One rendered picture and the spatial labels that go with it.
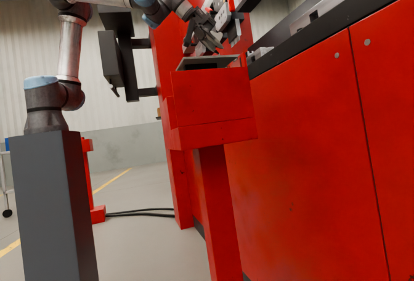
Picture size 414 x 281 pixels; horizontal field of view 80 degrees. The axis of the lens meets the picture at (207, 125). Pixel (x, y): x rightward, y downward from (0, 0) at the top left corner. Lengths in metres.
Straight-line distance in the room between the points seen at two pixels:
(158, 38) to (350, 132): 1.75
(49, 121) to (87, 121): 7.48
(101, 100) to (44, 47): 2.38
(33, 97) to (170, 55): 1.16
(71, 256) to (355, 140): 0.98
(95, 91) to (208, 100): 8.20
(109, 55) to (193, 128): 1.73
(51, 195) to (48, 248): 0.18
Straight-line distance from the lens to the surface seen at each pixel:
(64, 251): 1.11
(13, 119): 9.48
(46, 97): 1.13
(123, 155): 8.31
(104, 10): 2.32
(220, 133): 0.48
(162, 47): 2.04
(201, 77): 0.49
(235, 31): 1.20
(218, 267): 0.61
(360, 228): 0.55
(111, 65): 2.13
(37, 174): 1.09
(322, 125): 0.55
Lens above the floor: 0.68
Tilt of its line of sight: 2 degrees up
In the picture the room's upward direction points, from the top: 8 degrees counter-clockwise
